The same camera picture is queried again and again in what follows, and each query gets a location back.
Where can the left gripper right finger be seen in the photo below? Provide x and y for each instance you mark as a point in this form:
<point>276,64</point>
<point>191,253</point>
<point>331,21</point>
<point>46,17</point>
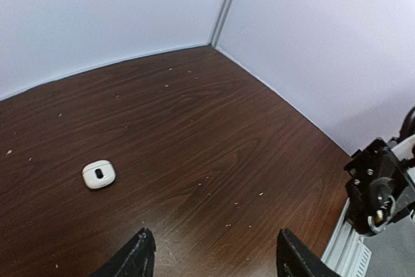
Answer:
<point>294,259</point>

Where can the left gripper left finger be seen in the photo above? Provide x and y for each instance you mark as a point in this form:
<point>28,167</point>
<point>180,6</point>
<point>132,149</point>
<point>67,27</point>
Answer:
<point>135,258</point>

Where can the white earbud charging case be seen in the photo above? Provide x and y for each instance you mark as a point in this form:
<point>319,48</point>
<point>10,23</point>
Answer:
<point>98,174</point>

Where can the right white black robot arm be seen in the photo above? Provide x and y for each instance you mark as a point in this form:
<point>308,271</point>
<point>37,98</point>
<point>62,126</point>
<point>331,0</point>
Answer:
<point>404,147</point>

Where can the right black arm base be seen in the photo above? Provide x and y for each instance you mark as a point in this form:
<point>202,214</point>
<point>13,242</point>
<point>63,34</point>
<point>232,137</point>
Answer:
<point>381,188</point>

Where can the aluminium front rail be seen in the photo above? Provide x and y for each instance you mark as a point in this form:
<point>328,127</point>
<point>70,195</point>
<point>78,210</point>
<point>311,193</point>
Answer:
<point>346,254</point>

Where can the right aluminium frame post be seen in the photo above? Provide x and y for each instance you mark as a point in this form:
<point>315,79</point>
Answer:
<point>219,22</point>

